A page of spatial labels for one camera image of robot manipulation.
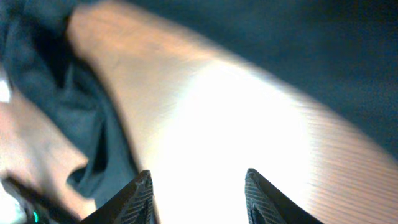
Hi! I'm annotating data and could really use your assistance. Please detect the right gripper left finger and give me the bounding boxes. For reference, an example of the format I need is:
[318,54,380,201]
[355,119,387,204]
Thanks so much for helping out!
[80,170,155,224]

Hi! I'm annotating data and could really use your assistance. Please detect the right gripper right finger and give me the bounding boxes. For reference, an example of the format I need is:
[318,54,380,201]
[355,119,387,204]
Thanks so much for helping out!
[244,168,322,224]

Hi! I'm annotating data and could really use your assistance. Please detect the black leggings with red waistband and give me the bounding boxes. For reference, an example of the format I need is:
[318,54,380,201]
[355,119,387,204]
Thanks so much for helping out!
[1,0,397,207]

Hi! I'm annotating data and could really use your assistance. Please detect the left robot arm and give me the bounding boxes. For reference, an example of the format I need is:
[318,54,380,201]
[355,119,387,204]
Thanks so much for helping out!
[1,177,79,224]

